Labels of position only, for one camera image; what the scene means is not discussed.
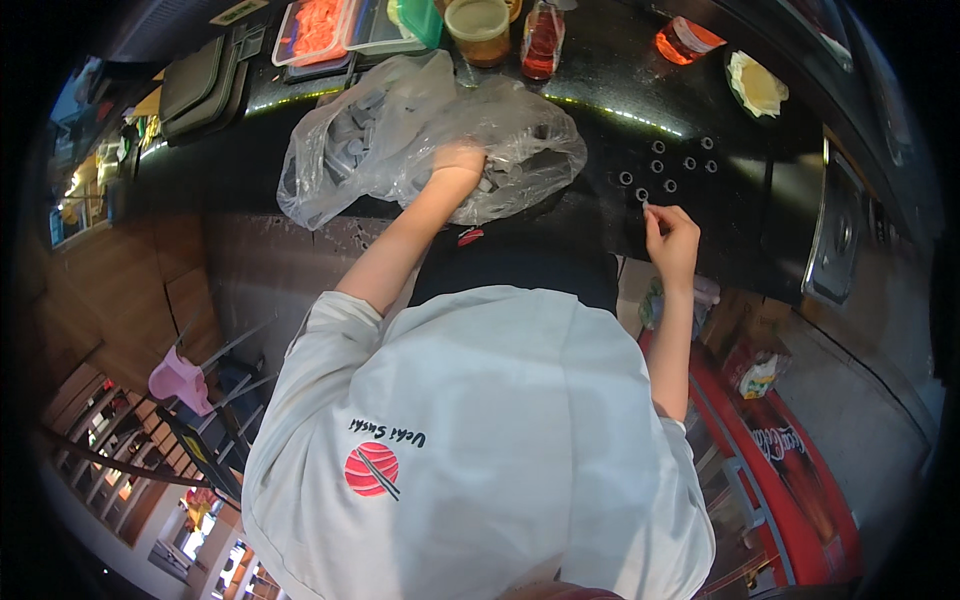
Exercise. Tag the person's left hand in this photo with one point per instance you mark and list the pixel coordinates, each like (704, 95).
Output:
(457, 165)

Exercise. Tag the green plastic container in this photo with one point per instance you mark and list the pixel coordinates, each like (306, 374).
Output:
(421, 19)

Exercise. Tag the person's body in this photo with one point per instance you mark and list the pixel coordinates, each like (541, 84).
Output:
(487, 420)

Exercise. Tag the clear lidded plastic container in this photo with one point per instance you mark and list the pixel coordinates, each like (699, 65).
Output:
(371, 26)

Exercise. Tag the clear container with orange food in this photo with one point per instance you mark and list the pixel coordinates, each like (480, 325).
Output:
(315, 30)

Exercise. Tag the clear plastic bag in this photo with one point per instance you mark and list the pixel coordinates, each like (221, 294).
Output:
(525, 142)

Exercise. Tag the crumpled white and yellow bag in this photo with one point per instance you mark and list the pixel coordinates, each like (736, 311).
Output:
(761, 375)

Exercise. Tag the round tub of brown sauce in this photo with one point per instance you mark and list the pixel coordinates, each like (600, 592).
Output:
(478, 34)

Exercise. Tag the red drinks cooler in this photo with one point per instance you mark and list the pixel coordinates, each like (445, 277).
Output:
(780, 465)

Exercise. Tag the pink cloth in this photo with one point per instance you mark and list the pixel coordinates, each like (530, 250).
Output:
(180, 382)

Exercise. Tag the person's right hand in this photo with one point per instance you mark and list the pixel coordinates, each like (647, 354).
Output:
(675, 244)

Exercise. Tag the pile of grey plastic pieces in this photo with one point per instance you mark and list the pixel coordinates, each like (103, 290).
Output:
(352, 135)

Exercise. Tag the red sauce bottle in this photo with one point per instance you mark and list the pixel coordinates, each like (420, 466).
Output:
(541, 41)

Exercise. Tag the stainless steel tray lid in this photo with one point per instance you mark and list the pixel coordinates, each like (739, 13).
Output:
(836, 225)

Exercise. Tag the cluttered background shelf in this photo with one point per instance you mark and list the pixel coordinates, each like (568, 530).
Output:
(94, 165)

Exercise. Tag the dish with pale yellow food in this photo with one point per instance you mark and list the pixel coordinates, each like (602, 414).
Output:
(757, 86)

